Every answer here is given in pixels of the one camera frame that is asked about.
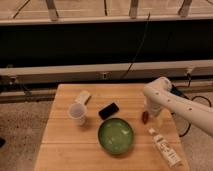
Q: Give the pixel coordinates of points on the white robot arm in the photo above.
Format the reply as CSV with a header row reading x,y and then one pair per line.
x,y
158,96

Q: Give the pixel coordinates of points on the white ceramic cup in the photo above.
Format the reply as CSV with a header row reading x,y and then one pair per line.
x,y
77,112

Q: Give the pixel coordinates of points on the small white sponge block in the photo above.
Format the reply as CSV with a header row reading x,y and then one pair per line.
x,y
83,97

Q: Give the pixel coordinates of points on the wooden table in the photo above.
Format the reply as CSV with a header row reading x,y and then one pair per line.
x,y
69,147

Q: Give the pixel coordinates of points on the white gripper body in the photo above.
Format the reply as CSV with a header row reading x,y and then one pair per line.
x,y
158,121

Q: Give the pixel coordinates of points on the black smartphone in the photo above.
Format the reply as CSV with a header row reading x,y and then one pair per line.
x,y
108,111

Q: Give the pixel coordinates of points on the clear labelled bottle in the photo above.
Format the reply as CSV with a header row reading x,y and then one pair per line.
x,y
168,153

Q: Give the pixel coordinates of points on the red pepper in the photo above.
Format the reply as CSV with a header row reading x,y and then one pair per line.
x,y
145,117

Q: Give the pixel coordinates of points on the green bowl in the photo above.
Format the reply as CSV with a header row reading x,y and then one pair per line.
x,y
115,136

